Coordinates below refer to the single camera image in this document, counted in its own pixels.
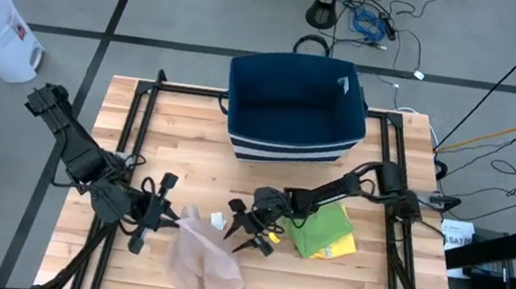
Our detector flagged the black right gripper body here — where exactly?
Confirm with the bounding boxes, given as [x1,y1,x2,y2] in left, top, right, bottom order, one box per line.
[222,182,294,259]

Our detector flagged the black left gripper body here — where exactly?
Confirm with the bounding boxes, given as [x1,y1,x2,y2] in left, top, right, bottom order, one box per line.
[123,167,180,259]

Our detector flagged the pink towel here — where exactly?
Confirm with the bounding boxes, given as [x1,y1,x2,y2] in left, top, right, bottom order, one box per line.
[160,201,256,289]

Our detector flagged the green towel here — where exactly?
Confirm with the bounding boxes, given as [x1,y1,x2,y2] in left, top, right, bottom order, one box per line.
[274,195,359,265]

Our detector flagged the yellow towel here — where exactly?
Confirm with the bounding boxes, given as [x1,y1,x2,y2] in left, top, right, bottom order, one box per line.
[310,227,361,265]

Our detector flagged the navy white striped fabric basket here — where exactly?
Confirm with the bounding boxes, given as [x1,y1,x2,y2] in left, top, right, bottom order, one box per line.
[209,43,376,178]

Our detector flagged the white paper sign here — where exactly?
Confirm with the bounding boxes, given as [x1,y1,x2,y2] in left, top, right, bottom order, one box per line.
[434,217,477,281]

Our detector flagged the black stand base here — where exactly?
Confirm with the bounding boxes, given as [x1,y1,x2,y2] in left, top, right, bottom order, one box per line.
[302,0,342,32]

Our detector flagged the thin black pole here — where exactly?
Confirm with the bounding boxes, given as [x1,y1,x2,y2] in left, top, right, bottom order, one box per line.
[434,0,516,162]

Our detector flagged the black metal table frame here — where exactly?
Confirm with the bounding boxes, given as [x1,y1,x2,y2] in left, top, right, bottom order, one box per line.
[37,56,486,289]

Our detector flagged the coiled black cable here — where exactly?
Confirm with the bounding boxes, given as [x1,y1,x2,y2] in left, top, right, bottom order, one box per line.
[291,32,333,59]

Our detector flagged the blue cable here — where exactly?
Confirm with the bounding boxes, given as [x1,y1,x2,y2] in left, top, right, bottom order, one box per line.
[349,6,390,47]

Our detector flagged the black cable tangle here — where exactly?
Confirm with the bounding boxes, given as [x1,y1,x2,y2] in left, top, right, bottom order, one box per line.
[330,0,438,83]

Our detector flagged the yellow cable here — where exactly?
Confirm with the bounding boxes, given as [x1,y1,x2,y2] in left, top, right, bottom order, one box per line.
[434,91,516,164]

